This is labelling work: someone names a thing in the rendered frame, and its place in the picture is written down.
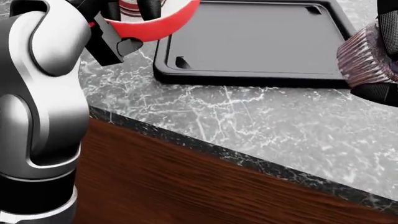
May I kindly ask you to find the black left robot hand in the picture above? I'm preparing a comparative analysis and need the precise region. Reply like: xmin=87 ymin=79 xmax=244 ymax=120
xmin=75 ymin=0 xmax=163 ymax=67

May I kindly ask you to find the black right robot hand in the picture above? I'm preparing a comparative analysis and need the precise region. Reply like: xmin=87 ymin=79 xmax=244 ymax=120
xmin=350 ymin=0 xmax=398 ymax=108

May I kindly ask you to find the brown cupcake liner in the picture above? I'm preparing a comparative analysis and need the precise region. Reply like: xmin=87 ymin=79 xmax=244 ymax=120
xmin=336 ymin=21 xmax=398 ymax=90

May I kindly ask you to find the red bowl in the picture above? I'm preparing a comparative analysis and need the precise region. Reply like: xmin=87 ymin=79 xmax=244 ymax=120
xmin=104 ymin=0 xmax=201 ymax=43

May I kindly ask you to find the layered cake slice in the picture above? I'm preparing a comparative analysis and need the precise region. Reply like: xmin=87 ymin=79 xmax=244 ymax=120
xmin=119 ymin=0 xmax=142 ymax=17

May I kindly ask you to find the black rectangular tray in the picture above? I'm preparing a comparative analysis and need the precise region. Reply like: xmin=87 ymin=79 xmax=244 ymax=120
xmin=152 ymin=0 xmax=358 ymax=90

